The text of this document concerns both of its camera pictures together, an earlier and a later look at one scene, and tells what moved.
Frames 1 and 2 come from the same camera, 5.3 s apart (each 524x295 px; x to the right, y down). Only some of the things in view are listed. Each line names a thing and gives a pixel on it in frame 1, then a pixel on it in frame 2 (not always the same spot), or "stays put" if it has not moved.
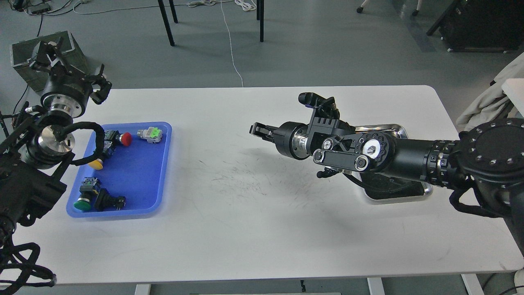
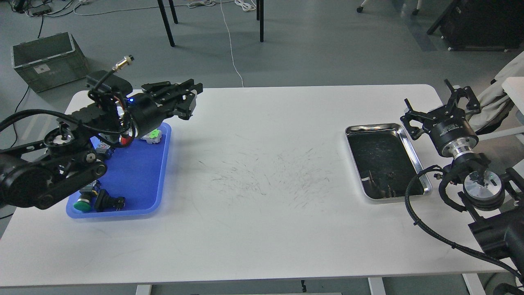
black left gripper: (66, 91) → (146, 113)
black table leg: (166, 19) stays put
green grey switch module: (152, 134) stays put
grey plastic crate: (23, 54) stays put
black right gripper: (290, 139) → (453, 136)
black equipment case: (482, 26) stays put
